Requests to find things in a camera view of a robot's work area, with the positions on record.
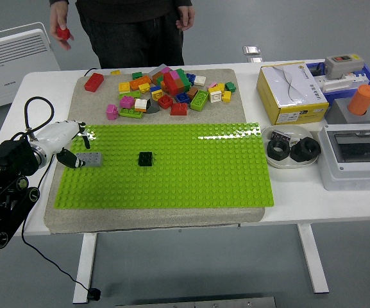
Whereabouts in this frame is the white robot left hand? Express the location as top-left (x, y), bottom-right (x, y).
top-left (33, 119), bottom-right (92, 169)

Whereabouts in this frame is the person's left hand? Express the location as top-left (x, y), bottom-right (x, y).
top-left (175, 4), bottom-right (196, 32)

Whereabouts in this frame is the person's right hand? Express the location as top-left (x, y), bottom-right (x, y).
top-left (49, 3), bottom-right (75, 51)

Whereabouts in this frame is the grey long brick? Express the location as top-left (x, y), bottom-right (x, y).
top-left (75, 151), bottom-right (103, 169)

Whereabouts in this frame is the red long brick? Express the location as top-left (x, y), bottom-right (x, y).
top-left (84, 73), bottom-right (105, 93)

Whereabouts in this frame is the green studded baseplate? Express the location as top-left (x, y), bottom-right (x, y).
top-left (53, 121), bottom-right (275, 210)

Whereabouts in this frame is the person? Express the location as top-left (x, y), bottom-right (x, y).
top-left (74, 0), bottom-right (194, 70)

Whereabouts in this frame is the large grey brick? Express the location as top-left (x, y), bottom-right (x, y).
top-left (148, 64), bottom-right (172, 85)

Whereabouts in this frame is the white panel heater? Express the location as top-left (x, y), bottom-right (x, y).
top-left (0, 21), bottom-right (61, 124)

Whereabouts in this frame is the red green brown brick stack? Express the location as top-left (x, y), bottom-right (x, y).
top-left (162, 68), bottom-right (192, 96)

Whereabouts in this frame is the lime long brick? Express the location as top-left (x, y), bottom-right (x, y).
top-left (119, 107), bottom-right (144, 119)

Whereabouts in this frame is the orange long brick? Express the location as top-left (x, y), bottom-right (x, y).
top-left (127, 76), bottom-right (149, 90)

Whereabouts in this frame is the lime large brick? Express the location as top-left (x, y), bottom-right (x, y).
top-left (190, 90), bottom-right (210, 112)

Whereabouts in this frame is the red square brick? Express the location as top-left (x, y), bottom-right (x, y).
top-left (157, 95), bottom-right (174, 110)

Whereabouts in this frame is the black square brick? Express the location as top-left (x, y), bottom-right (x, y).
top-left (138, 151), bottom-right (155, 167)

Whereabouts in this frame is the red sloped brick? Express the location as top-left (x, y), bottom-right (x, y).
top-left (170, 102), bottom-right (189, 116)

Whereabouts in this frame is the grey-brown mat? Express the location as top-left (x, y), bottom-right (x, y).
top-left (43, 67), bottom-right (266, 235)

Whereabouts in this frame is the yellow white cardboard box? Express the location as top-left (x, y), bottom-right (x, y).
top-left (256, 61), bottom-right (330, 126)

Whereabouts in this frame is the white table leg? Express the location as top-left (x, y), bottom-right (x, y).
top-left (72, 233), bottom-right (98, 304)
top-left (296, 223), bottom-right (330, 295)

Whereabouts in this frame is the small black card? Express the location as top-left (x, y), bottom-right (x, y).
top-left (269, 129), bottom-right (292, 144)

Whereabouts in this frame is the white dish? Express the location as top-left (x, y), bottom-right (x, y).
top-left (262, 124), bottom-right (317, 169)

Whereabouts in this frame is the black hex nut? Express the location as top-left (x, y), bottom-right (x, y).
top-left (266, 138), bottom-right (290, 161)
top-left (289, 136), bottom-right (320, 164)

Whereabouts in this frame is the white terminal strip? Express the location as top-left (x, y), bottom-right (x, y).
top-left (312, 71), bottom-right (370, 94)

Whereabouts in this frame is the grey block holder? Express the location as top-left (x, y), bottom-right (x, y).
top-left (324, 98), bottom-right (370, 124)

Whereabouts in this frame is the orange cylinder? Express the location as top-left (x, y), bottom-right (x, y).
top-left (347, 84), bottom-right (370, 116)

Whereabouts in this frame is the silver metal bracket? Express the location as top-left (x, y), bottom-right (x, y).
top-left (242, 45), bottom-right (264, 64)

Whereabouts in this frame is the black cable with plug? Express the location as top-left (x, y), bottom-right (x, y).
top-left (21, 67), bottom-right (102, 302)

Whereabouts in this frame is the grey push-button switch box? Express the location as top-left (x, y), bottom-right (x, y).
top-left (324, 53), bottom-right (365, 80)

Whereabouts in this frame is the white electrical enclosure box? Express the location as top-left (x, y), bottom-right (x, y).
top-left (317, 123), bottom-right (370, 192)

